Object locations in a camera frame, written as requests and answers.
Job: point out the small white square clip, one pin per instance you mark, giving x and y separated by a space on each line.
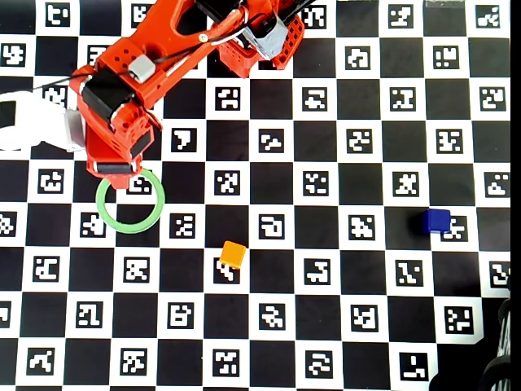
141 68

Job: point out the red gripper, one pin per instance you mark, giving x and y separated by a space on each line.
112 168

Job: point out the blue cube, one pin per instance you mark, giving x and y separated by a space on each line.
435 220

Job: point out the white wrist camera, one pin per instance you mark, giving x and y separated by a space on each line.
45 122

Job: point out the red robot arm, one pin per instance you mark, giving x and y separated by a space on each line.
163 28

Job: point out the black white marker mat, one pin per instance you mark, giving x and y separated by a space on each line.
325 228

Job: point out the black flexible tripod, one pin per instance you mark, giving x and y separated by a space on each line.
504 326

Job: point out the orange cube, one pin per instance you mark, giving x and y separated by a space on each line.
233 254

